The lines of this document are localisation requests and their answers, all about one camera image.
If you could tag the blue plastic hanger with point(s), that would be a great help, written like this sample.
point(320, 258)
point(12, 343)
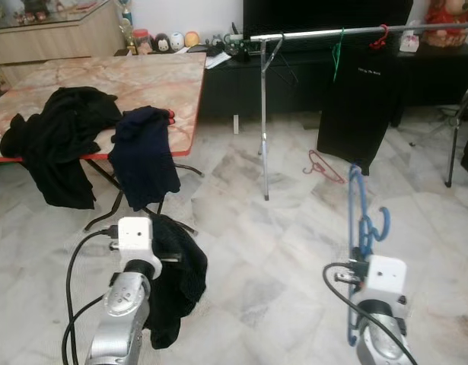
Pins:
point(358, 205)

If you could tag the red plastic hanger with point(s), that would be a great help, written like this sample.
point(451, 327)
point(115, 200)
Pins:
point(317, 163)

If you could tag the dark knitted sweater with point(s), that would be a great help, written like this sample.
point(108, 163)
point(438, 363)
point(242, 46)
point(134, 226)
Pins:
point(180, 281)

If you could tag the green plastic hanger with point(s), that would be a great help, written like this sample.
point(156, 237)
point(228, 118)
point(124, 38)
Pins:
point(337, 57)

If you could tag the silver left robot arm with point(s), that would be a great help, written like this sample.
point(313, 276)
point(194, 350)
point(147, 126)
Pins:
point(123, 319)

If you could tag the pink plastic hanger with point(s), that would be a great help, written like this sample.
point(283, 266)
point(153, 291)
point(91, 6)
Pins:
point(380, 43)

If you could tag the black t-shirt small white print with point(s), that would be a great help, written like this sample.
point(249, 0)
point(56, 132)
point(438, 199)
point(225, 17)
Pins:
point(359, 106)

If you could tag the black TV cabinet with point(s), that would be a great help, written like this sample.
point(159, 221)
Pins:
point(294, 84)

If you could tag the white pink tissue box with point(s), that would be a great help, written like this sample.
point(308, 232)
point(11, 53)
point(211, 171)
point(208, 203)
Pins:
point(409, 43)

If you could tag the navy blue garment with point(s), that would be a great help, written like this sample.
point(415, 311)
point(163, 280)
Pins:
point(142, 160)

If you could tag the silver metal clothes rack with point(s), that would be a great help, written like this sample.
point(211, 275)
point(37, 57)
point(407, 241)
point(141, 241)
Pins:
point(310, 33)

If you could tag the white papers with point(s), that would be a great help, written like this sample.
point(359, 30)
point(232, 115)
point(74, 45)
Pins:
point(218, 59)

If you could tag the black flat television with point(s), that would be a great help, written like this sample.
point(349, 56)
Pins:
point(325, 14)

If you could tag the red laughing Buddha statue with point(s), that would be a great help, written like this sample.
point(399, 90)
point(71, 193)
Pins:
point(447, 23)

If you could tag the orange round figurine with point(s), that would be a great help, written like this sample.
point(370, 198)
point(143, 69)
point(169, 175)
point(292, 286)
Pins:
point(192, 39)

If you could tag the marble pattern folding table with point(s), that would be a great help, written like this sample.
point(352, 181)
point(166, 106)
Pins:
point(142, 84)

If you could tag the black white round figurine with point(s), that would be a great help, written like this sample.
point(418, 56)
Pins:
point(162, 43)

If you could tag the jar with red lid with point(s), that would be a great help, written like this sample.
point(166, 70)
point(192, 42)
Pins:
point(141, 42)

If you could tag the black garment heap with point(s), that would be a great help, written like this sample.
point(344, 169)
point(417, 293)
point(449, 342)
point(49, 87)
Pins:
point(58, 137)

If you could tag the wooden sideboard glass top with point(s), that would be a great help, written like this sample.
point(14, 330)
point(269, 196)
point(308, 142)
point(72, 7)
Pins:
point(51, 42)

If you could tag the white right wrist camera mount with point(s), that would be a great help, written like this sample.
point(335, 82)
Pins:
point(386, 277)

